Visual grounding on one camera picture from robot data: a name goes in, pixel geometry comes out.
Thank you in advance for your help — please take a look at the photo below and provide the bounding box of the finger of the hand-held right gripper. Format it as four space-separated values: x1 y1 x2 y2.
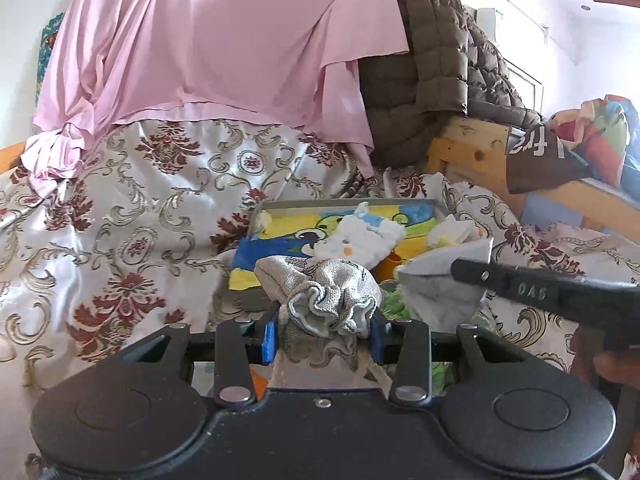
450 257 566 318

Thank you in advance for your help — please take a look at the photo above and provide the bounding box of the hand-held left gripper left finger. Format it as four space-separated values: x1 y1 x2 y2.
107 305 281 408

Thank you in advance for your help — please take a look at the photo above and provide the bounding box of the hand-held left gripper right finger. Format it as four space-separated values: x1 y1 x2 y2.
369 310 541 406

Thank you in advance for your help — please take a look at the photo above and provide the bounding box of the grey white cloth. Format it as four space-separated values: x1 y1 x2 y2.
395 237 496 331

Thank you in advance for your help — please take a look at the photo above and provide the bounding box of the grey knitted sock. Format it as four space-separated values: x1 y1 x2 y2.
254 255 386 391

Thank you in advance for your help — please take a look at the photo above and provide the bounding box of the grey box with cartoon print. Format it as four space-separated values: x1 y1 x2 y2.
227 197 451 311

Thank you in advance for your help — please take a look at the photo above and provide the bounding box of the person's right hand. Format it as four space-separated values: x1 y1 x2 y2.
572 325 640 396

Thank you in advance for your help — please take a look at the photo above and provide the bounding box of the green floral cloth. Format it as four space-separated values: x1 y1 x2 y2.
382 285 451 391

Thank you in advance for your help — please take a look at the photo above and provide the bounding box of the white yellow cloth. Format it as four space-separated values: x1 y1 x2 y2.
425 214 483 251

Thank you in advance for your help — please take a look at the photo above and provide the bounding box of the orange cloth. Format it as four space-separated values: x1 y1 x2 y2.
375 252 401 281

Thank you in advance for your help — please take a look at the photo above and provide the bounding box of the white fluffy sock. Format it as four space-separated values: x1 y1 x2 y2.
312 201 406 266

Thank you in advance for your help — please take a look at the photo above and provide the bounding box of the dark grey lettered cloth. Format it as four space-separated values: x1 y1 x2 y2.
505 122 596 196

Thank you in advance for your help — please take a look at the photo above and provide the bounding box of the colourful cartoon blanket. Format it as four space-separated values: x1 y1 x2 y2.
547 94 640 193

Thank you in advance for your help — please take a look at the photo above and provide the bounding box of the floral cream bedspread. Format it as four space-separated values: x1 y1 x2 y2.
0 120 640 480

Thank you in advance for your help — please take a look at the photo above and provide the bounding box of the white wardrobe door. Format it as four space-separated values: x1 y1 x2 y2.
500 55 546 111

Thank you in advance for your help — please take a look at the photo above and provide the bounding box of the brown puffer jacket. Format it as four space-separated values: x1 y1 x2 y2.
357 0 546 166

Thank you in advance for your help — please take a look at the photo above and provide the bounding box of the white air conditioner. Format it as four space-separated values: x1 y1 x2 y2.
475 6 501 43

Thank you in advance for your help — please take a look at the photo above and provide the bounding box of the pink bed sheet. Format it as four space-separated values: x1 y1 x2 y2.
22 0 411 196

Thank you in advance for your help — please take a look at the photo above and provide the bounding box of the light wooden bed frame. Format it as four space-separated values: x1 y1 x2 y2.
425 115 640 246

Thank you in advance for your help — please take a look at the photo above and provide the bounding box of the teal wall poster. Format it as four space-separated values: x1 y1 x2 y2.
37 12 66 98

